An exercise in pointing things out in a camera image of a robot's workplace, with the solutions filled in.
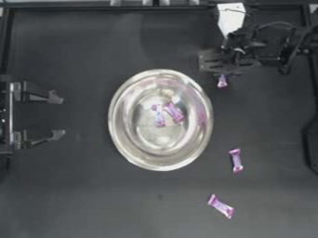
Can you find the purple candy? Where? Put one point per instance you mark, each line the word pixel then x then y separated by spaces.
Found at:
pixel 174 112
pixel 222 82
pixel 221 206
pixel 159 119
pixel 235 160

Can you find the steel bowl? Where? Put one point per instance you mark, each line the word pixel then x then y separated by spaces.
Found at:
pixel 125 124

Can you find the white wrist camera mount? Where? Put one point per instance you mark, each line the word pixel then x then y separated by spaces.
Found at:
pixel 231 20

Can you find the grey frame bracket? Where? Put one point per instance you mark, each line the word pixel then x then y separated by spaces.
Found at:
pixel 115 2
pixel 147 2
pixel 165 2

